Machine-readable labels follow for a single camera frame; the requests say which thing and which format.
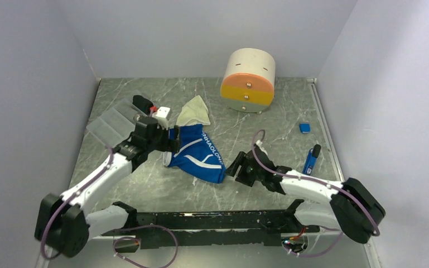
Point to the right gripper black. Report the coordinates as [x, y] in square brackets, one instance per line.
[240, 159]

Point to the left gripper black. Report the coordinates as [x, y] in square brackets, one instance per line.
[176, 140]

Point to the blue underwear white trim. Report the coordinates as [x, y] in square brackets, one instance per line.
[197, 156]

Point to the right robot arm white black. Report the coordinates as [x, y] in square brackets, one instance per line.
[347, 206]

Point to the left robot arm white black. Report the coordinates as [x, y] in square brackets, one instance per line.
[65, 222]

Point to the cream yellow cloth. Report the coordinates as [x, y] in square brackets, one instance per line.
[194, 112]

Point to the black rolled sock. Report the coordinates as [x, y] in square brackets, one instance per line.
[142, 103]

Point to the clear plastic compartment tray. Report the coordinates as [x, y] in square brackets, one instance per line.
[116, 124]

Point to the small blue block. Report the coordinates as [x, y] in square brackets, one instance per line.
[304, 128]

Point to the round drawer cabinet orange yellow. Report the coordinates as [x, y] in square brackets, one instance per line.
[249, 80]

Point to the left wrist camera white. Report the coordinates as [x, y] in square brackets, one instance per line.
[162, 115]

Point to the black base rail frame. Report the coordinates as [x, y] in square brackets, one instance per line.
[239, 227]

